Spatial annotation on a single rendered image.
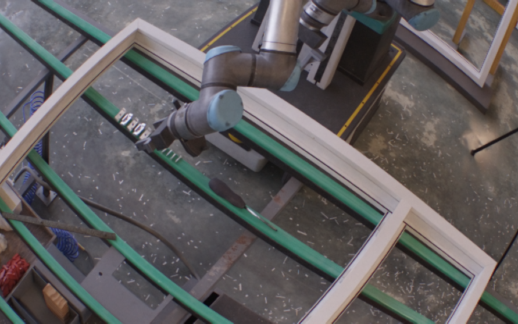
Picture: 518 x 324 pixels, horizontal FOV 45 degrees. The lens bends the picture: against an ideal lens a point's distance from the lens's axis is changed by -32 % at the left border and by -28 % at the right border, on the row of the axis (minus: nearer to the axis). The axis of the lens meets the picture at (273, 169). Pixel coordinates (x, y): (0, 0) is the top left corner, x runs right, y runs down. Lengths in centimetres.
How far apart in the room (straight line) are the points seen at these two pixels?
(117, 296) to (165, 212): 125
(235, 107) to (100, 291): 61
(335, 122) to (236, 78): 120
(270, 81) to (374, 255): 51
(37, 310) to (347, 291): 99
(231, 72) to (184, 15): 196
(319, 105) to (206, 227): 61
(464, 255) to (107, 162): 166
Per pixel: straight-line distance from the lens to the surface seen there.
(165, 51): 245
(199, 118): 200
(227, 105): 198
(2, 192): 234
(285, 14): 205
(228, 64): 202
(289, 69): 205
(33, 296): 224
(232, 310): 232
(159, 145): 212
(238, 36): 340
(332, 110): 322
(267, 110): 233
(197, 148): 213
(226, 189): 216
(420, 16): 245
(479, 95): 422
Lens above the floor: 262
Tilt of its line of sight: 51 degrees down
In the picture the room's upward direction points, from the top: 22 degrees clockwise
